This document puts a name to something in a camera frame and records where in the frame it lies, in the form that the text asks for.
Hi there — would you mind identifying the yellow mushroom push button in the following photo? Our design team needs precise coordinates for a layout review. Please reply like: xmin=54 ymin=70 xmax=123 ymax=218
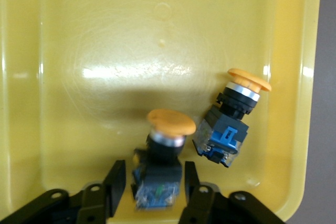
xmin=131 ymin=108 xmax=197 ymax=211
xmin=193 ymin=68 xmax=271 ymax=168

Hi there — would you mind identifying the yellow plastic tray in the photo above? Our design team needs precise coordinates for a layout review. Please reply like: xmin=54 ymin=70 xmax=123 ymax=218
xmin=0 ymin=0 xmax=322 ymax=222

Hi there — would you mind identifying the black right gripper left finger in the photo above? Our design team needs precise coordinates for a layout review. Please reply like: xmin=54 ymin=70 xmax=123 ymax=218
xmin=0 ymin=159 xmax=127 ymax=224

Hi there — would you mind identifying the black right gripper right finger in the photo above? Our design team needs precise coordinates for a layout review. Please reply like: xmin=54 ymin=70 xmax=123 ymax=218
xmin=178 ymin=161 xmax=287 ymax=224

